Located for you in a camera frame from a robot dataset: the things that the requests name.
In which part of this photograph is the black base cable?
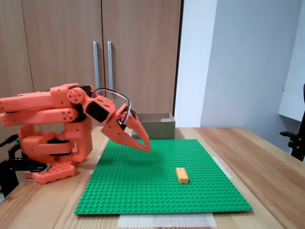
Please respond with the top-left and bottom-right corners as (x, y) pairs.
(0, 135), (20, 147)
(8, 143), (23, 159)

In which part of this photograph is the silver cabinet door handle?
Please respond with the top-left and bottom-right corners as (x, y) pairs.
(107, 41), (114, 91)
(92, 41), (101, 90)

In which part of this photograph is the wide translucent tape strip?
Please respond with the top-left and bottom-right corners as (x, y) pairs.
(118, 212), (217, 229)

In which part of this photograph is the open cardboard box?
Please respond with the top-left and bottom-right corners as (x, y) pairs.
(130, 112), (176, 140)

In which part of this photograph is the brown wooden cabinet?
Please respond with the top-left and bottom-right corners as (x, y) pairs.
(0, 0), (184, 144)

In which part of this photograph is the green lego baseplate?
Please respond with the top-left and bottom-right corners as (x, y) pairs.
(73, 139), (253, 216)

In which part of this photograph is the black table clamp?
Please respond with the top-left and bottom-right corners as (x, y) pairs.
(0, 157), (48, 198)

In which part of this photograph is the narrow translucent tape strip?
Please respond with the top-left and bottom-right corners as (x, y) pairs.
(213, 156), (234, 180)
(89, 156), (102, 175)

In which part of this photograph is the yellow lego block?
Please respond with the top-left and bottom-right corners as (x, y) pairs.
(175, 167), (191, 185)

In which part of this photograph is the black stand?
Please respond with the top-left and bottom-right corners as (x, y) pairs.
(279, 83), (305, 163)

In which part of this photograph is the white board panel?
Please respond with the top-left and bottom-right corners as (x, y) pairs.
(278, 0), (305, 123)

